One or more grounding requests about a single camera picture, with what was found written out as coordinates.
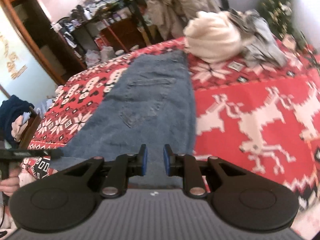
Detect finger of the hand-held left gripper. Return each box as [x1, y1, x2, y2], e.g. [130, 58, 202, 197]
[32, 148, 64, 159]

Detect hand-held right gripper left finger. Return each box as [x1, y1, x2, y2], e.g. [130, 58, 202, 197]
[56, 144, 148, 198]

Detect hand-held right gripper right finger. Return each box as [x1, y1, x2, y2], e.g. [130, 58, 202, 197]
[162, 144, 252, 198]

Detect blue denim shorts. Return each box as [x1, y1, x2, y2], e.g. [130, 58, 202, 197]
[50, 50, 195, 188]

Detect pile of pale clothes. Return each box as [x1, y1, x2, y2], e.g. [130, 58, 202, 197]
[11, 112, 32, 140]

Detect person's left hand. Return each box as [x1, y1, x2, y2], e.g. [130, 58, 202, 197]
[0, 176, 21, 197]

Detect cardboard box round print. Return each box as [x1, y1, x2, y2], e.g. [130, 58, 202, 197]
[19, 106, 42, 150]

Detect dark blue garment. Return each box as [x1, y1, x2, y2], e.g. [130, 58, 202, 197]
[0, 95, 35, 143]

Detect printed white plastic bag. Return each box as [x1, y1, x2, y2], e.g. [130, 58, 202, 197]
[85, 49, 103, 67]

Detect red patterned blanket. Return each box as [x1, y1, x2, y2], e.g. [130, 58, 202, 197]
[21, 36, 320, 230]

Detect plain white plastic bag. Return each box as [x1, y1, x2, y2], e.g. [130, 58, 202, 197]
[100, 46, 115, 60]

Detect red carton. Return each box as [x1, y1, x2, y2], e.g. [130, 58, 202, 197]
[94, 36, 107, 52]

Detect brown wooden dresser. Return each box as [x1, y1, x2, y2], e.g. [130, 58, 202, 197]
[100, 19, 148, 53]

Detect white fleece garment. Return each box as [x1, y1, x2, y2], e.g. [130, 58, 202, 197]
[184, 10, 243, 64]

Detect cluttered storage shelf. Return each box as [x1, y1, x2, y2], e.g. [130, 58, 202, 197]
[51, 0, 140, 48]

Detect grey striped garment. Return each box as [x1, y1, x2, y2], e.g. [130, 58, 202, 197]
[230, 9, 288, 68]

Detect beige padded jacket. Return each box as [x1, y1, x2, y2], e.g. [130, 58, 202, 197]
[146, 0, 220, 40]

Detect small Christmas tree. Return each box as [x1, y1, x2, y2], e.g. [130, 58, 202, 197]
[257, 0, 308, 48]

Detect gold wall decal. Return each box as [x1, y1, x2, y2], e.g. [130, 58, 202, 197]
[0, 30, 28, 80]

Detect wooden door frame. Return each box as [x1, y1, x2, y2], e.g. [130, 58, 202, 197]
[0, 0, 87, 85]

